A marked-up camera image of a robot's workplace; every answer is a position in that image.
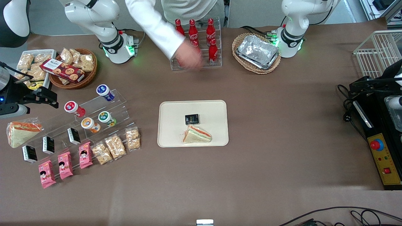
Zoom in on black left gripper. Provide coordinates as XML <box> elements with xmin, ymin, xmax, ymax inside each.
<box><xmin>349</xmin><ymin>74</ymin><xmax>402</xmax><ymax>97</ymax></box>

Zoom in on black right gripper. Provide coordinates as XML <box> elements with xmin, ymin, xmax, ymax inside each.
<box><xmin>0</xmin><ymin>76</ymin><xmax>59</xmax><ymax>109</ymax></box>

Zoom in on green gum bottle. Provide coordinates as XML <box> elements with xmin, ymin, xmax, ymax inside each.
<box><xmin>98</xmin><ymin>111</ymin><xmax>117</xmax><ymax>127</ymax></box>

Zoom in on red gum bottle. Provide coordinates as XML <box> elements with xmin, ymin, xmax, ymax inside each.
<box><xmin>64</xmin><ymin>101</ymin><xmax>86</xmax><ymax>118</ymax></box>

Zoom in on white rectangular snack tray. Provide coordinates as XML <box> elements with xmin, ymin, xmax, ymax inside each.
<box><xmin>14</xmin><ymin>49</ymin><xmax>57</xmax><ymax>90</ymax></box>

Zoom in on orange gum bottle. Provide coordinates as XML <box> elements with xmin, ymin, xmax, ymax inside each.
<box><xmin>81</xmin><ymin>117</ymin><xmax>101</xmax><ymax>133</ymax></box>

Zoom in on blue gum bottle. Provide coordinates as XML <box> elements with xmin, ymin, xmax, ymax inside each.
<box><xmin>96</xmin><ymin>84</ymin><xmax>115</xmax><ymax>102</ymax></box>

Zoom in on silver foil tray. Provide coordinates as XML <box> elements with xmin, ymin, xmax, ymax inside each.
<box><xmin>236</xmin><ymin>35</ymin><xmax>280</xmax><ymax>70</ymax></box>

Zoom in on beige serving tray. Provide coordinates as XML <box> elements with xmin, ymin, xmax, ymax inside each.
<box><xmin>157</xmin><ymin>100</ymin><xmax>229</xmax><ymax>148</ymax></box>

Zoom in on person's bare hand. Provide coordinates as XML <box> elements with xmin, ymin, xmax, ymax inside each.
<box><xmin>175</xmin><ymin>40</ymin><xmax>204</xmax><ymax>71</ymax></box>

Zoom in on dark red cookie box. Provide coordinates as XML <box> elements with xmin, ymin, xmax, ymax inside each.
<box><xmin>40</xmin><ymin>58</ymin><xmax>86</xmax><ymax>83</ymax></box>

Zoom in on large wrapped triangle sandwich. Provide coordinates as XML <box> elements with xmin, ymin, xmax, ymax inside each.
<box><xmin>6</xmin><ymin>118</ymin><xmax>44</xmax><ymax>148</ymax></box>

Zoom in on round wicker snack basket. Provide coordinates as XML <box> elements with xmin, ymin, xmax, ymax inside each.
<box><xmin>49</xmin><ymin>48</ymin><xmax>98</xmax><ymax>90</ymax></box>

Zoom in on pink snack packet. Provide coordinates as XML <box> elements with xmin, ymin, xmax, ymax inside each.
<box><xmin>38</xmin><ymin>160</ymin><xmax>57</xmax><ymax>189</ymax></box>
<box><xmin>79</xmin><ymin>142</ymin><xmax>93</xmax><ymax>169</ymax></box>
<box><xmin>57</xmin><ymin>151</ymin><xmax>73</xmax><ymax>180</ymax></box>

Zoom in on clear acrylic step display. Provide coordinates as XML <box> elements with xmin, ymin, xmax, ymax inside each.
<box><xmin>22</xmin><ymin>89</ymin><xmax>136</xmax><ymax>177</ymax></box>

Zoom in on metal shelf rack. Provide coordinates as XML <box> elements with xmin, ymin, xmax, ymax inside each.
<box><xmin>360</xmin><ymin>0</ymin><xmax>402</xmax><ymax>30</ymax></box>

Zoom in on black machine with yellow panel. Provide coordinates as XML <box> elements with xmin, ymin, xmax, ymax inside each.
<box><xmin>349</xmin><ymin>91</ymin><xmax>402</xmax><ymax>191</ymax></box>

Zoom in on wicker basket with foil trays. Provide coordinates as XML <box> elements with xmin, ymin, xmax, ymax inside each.
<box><xmin>232</xmin><ymin>33</ymin><xmax>282</xmax><ymax>75</ymax></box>

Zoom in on clear acrylic bottle rack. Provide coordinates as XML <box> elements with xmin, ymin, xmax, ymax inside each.
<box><xmin>170</xmin><ymin>17</ymin><xmax>223</xmax><ymax>71</ymax></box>

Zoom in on small wrapped triangle sandwich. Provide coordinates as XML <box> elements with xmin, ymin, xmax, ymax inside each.
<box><xmin>181</xmin><ymin>125</ymin><xmax>212</xmax><ymax>144</ymax></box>

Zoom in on black power cable with plug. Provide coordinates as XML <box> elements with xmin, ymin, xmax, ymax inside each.
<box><xmin>337</xmin><ymin>84</ymin><xmax>368</xmax><ymax>142</ymax></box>

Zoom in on white wire basket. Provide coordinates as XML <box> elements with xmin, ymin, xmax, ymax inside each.
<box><xmin>353</xmin><ymin>30</ymin><xmax>402</xmax><ymax>79</ymax></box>

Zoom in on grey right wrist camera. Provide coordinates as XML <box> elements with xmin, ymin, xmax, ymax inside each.
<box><xmin>0</xmin><ymin>104</ymin><xmax>30</xmax><ymax>119</ymax></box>

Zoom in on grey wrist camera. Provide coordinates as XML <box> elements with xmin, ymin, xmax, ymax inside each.
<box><xmin>0</xmin><ymin>104</ymin><xmax>30</xmax><ymax>119</ymax></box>
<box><xmin>384</xmin><ymin>96</ymin><xmax>402</xmax><ymax>110</ymax></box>

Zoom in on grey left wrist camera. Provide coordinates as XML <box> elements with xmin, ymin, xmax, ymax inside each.
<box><xmin>384</xmin><ymin>96</ymin><xmax>402</xmax><ymax>110</ymax></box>

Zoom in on long black cable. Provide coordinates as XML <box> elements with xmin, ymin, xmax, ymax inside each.
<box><xmin>278</xmin><ymin>206</ymin><xmax>402</xmax><ymax>226</ymax></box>

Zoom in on looped black cable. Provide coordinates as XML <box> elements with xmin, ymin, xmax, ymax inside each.
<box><xmin>350</xmin><ymin>210</ymin><xmax>402</xmax><ymax>226</ymax></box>

